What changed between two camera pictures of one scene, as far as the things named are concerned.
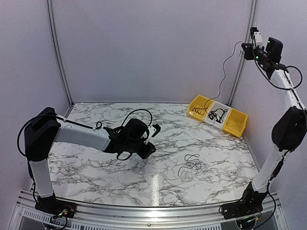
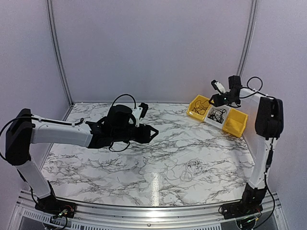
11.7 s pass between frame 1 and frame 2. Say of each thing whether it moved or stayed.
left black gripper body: moved
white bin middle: stayed
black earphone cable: stayed
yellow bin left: stayed
